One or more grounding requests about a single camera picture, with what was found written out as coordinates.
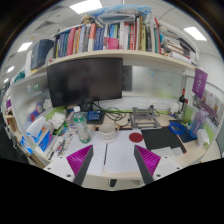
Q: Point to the blue tissue box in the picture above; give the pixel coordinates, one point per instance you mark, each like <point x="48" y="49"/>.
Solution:
<point x="40" y="132"/>

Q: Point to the clear plastic water bottle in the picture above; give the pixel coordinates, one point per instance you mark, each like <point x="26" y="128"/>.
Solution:
<point x="80" y="123"/>

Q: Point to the white ceramic bowl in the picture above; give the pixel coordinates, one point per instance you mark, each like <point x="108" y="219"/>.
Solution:
<point x="107" y="133"/>

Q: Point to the white paper sheet left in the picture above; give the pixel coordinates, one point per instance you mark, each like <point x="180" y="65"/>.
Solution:
<point x="97" y="162"/>

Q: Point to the blue box under monitor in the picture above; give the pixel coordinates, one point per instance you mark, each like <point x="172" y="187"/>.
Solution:
<point x="95" y="117"/>

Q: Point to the white paper sheet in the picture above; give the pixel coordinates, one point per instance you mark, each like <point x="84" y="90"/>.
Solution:
<point x="120" y="153"/>
<point x="97" y="162"/>

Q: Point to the white wooden bookshelf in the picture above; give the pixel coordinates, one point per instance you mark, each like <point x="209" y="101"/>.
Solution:
<point x="131" y="57"/>

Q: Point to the purple translucent water bottle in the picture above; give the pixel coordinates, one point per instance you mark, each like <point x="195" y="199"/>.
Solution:
<point x="197" y="123"/>

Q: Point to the white tissue pack right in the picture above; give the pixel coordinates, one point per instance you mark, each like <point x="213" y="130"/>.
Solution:
<point x="202" y="138"/>

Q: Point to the black computer monitor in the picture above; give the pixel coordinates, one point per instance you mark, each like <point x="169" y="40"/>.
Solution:
<point x="85" y="80"/>

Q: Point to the white crumpled cloth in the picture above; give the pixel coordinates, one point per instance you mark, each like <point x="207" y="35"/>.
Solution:
<point x="57" y="119"/>

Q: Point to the black mouse pad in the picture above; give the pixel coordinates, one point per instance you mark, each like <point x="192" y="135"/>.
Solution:
<point x="160" y="138"/>

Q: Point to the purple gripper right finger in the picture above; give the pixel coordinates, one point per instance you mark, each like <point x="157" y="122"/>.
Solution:
<point x="147" y="162"/>

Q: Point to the white paper sheet right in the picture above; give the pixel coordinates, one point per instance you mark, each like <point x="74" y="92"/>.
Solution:
<point x="120" y="153"/>

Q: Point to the round red coaster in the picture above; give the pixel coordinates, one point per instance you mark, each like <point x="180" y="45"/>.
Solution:
<point x="136" y="137"/>

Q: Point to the pink container on shelf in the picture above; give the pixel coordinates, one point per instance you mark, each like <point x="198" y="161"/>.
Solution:
<point x="112" y="43"/>

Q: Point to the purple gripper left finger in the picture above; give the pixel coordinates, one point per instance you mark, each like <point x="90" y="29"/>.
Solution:
<point x="79" y="163"/>

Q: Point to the dark blue binder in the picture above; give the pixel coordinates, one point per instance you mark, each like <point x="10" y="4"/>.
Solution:
<point x="39" y="53"/>

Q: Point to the metal laptop stand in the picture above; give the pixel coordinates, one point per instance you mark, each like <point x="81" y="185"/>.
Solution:
<point x="144" y="119"/>

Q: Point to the purple hanging banner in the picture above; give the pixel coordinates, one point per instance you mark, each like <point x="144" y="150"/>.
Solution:
<point x="200" y="80"/>

